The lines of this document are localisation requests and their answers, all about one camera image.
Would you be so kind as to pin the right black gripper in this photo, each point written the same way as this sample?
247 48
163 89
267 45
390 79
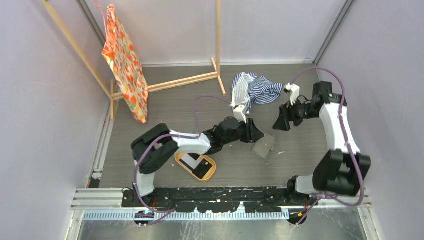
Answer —
282 123

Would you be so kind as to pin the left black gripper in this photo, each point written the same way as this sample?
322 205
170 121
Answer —
256 134

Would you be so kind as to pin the grey card holder wallet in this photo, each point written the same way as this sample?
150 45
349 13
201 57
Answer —
264 147

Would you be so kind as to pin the orange oval tray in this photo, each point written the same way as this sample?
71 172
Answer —
210 173

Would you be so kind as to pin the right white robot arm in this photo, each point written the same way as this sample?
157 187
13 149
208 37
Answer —
343 168

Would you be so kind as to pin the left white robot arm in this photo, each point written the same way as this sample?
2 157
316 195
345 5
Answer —
154 148

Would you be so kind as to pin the glossy black credit card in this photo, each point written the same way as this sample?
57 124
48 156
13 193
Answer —
202 169

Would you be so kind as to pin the silver credit card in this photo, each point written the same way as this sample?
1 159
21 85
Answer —
190 161

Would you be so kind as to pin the blue striped cloth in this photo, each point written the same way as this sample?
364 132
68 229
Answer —
260 90

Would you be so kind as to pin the orange floral cloth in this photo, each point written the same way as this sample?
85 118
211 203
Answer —
119 53

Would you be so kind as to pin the wooden drying rack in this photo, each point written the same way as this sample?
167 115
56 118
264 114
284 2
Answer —
113 91

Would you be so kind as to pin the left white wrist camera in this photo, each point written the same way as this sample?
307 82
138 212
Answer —
239 112

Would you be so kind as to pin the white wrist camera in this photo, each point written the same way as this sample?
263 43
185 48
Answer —
294 91
239 112

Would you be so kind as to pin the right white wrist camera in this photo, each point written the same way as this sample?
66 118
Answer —
294 91

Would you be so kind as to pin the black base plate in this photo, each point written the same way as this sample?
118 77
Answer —
259 199

